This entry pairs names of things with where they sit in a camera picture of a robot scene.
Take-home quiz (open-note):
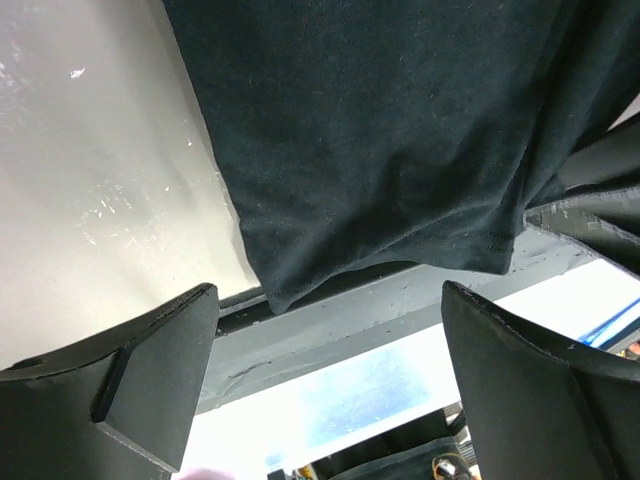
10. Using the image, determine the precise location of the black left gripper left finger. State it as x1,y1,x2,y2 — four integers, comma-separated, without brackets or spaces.
1,283,219,480

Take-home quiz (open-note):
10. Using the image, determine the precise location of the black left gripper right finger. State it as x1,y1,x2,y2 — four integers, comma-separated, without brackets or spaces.
442,281,639,479

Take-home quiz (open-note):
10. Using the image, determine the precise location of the black t shirt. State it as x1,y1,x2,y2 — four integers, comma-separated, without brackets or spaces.
165,1,639,313

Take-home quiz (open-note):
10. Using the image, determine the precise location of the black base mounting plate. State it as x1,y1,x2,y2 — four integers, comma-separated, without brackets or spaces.
196,230,596,414

